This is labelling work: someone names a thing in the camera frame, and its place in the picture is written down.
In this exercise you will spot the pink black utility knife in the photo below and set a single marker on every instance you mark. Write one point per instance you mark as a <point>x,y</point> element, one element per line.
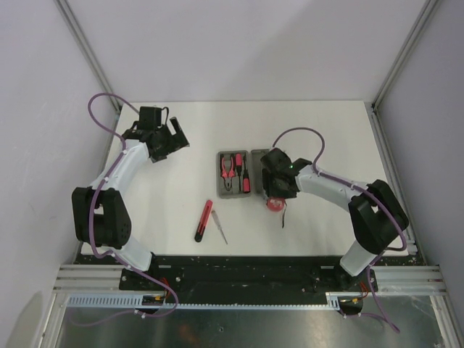
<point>203,221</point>

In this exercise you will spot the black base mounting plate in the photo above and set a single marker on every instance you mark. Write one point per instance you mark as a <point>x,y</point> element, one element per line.
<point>313,273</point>

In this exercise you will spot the pink handle bit screwdriver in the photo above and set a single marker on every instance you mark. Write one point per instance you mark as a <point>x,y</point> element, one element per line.
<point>238,164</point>

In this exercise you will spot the grey slotted cable duct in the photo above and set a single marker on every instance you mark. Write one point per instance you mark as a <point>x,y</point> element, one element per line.
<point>329,301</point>

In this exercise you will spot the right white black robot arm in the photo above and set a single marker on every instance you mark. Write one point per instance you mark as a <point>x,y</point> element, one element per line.
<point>376,215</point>

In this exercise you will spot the pink black pliers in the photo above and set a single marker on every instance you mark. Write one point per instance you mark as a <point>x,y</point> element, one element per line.
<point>227,173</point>

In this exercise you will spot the small pink handle screwdriver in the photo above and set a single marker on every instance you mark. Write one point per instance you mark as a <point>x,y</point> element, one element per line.
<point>246,185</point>

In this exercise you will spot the aluminium frame post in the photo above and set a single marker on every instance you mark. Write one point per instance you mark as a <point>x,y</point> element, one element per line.
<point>422,21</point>
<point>83,44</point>

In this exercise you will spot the left aluminium frame post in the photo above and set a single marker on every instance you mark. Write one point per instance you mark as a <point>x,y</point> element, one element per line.
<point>83,44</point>

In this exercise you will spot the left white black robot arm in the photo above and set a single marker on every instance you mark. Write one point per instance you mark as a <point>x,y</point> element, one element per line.
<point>101,218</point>

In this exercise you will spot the grey plastic tool case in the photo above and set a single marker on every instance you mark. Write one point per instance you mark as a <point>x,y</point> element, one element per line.
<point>251,167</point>

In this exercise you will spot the red tape measure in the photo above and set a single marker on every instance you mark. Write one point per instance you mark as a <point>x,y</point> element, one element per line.
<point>278,205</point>

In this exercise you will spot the clear tester screwdriver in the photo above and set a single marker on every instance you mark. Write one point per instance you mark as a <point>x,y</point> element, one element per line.
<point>219,226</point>

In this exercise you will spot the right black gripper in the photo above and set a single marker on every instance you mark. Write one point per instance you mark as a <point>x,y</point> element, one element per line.
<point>270,191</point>

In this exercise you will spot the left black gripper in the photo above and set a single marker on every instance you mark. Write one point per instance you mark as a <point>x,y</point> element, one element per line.
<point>176,142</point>

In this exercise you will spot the right aluminium frame post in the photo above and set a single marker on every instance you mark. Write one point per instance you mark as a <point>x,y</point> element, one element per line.
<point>422,21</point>

